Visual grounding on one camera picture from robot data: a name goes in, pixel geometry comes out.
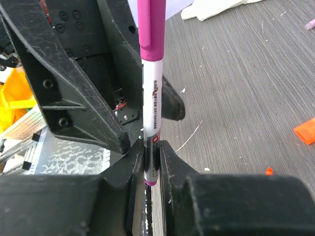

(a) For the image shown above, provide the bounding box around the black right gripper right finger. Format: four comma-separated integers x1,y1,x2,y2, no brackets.
160,141,315,236

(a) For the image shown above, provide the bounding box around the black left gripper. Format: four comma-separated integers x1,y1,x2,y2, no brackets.
0,0,185,154

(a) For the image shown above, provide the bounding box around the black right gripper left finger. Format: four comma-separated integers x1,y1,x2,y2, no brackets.
0,140,144,236

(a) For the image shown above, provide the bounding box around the purple capped white marker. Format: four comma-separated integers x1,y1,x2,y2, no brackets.
137,0,166,186

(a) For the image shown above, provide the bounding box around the orange highlighter cap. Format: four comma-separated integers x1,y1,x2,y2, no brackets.
293,118,315,145

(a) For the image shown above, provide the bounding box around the white perforated plastic basket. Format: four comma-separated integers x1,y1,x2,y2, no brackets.
0,105,46,140

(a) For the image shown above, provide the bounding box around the yellow plastic bin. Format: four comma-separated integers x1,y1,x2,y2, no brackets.
0,67,36,133

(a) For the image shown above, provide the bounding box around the white crumpled cloth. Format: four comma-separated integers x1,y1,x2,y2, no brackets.
181,0,261,21

